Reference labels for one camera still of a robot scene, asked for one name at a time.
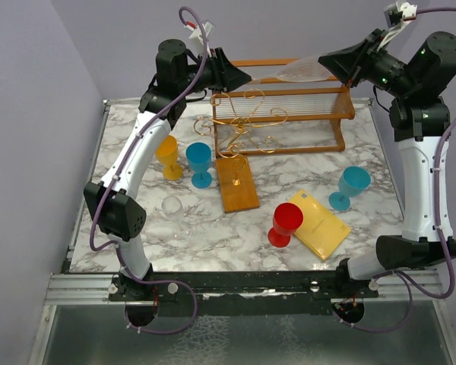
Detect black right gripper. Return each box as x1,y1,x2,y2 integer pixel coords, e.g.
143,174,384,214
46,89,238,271
319,28,416,97

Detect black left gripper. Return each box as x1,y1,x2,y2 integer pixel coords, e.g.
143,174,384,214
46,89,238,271
178,47,252,96

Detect blue plastic goblet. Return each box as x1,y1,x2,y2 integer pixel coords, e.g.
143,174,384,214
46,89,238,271
185,142,212,189
328,166,372,211

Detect red plastic goblet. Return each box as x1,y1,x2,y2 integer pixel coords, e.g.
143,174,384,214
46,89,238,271
268,202,303,248

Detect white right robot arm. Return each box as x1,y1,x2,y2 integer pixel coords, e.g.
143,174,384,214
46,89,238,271
318,29,456,297

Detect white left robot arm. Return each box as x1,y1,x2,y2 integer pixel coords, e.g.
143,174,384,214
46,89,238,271
84,39,252,300

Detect wooden shelf rack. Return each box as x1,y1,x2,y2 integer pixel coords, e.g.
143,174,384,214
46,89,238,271
210,59,355,157

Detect wooden rack base board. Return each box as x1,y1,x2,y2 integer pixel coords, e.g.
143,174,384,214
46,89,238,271
216,155,260,213

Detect orange plastic goblet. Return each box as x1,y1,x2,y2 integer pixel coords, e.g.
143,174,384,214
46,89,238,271
155,135,183,180

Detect yellow book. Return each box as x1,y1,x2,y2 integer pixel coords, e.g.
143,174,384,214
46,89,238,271
288,189,351,261

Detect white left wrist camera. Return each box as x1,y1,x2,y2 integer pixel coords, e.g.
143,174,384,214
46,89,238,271
185,21,215,54

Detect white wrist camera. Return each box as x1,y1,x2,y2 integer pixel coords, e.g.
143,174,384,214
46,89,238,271
384,2,417,30
185,21,215,54

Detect gold wire wine glass rack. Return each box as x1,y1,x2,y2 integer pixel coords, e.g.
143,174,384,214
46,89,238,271
193,88,289,183

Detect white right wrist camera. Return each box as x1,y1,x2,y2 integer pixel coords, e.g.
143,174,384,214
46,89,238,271
384,2,417,30

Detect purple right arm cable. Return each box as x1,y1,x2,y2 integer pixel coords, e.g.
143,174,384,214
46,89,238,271
332,7,456,335

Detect aluminium frame rail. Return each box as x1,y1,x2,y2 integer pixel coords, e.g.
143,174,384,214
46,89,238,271
44,271,448,305

